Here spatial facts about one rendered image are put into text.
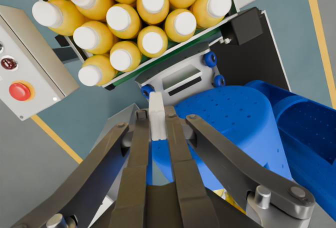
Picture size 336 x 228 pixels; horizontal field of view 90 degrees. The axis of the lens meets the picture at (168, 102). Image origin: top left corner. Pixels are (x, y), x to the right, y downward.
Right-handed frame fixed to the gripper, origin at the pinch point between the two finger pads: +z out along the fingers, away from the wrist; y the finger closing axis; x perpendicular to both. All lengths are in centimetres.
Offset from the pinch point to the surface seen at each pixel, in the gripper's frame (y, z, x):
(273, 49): 93, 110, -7
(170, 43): 5.7, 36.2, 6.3
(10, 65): -25.4, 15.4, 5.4
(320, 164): 66, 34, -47
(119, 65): -6.6, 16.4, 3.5
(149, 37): -0.2, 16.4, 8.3
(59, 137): -96, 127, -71
